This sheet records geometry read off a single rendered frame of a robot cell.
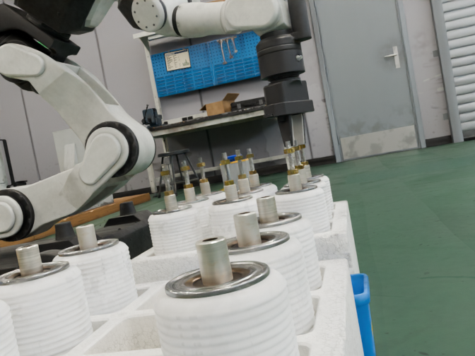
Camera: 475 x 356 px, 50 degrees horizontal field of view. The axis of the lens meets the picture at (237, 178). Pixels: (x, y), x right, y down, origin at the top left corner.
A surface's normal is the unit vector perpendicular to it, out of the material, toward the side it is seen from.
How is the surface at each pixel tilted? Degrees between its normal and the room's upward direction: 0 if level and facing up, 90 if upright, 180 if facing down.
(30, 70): 90
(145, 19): 110
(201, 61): 90
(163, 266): 90
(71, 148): 68
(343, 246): 90
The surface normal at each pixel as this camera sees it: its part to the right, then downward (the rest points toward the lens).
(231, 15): -0.46, 0.13
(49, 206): -0.22, 0.09
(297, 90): 0.69, -0.08
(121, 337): 0.96, -0.16
